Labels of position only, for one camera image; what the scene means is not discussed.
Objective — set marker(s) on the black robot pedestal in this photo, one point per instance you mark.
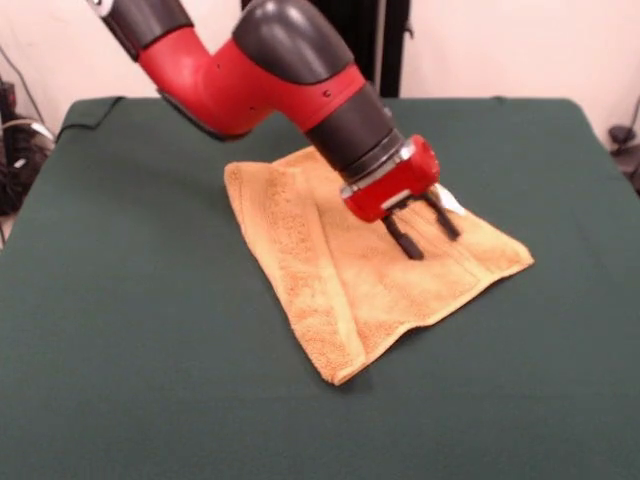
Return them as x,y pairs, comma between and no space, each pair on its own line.
385,45

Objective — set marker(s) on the black plug adapter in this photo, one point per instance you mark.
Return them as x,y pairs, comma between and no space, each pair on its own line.
620,135

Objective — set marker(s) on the dark green tablecloth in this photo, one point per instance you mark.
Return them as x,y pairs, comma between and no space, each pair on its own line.
150,350

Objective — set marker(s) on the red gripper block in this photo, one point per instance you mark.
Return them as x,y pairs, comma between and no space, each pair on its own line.
395,192

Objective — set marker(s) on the black power strip red switch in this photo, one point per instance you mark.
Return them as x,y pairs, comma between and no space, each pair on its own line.
7,100

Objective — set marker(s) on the tan terry towel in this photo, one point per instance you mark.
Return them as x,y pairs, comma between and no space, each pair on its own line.
350,290

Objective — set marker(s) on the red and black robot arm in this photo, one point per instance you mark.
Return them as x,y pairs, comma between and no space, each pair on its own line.
280,75

